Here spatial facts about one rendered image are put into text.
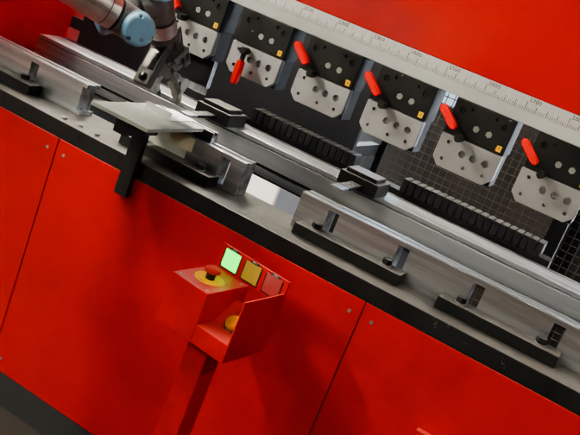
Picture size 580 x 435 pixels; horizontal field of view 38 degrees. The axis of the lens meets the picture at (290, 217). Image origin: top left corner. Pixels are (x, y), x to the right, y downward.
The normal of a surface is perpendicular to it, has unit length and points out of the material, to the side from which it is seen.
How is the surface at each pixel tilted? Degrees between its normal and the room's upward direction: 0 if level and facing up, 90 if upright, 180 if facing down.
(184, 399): 90
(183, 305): 90
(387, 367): 90
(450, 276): 90
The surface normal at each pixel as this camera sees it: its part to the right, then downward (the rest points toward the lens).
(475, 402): -0.42, 0.10
